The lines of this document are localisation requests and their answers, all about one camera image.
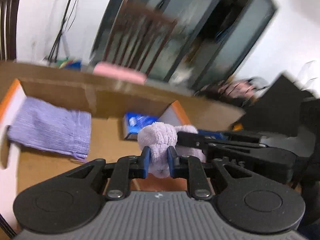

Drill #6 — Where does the dark wooden chair centre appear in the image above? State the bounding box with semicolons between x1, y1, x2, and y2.
102;0;177;76

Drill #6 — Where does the black paper bag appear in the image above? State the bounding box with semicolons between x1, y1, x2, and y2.
238;74;319;137

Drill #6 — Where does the blue tissue pack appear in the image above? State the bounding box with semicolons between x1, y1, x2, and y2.
122;112;158;141

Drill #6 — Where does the red orange cardboard box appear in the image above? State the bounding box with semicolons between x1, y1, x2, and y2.
0;73;246;201

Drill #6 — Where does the studio light on stand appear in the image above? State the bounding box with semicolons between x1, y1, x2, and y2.
47;0;78;64

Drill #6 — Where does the dark wooden chair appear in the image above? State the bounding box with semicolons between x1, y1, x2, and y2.
102;0;177;76
1;0;20;61

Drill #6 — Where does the dark wooden chair left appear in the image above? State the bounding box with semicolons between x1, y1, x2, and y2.
1;0;20;61

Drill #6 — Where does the lavender knit pouch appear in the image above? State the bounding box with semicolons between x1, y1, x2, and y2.
8;97;92;160

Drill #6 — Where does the black sliding glass door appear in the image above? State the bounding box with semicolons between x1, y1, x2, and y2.
91;0;276;90

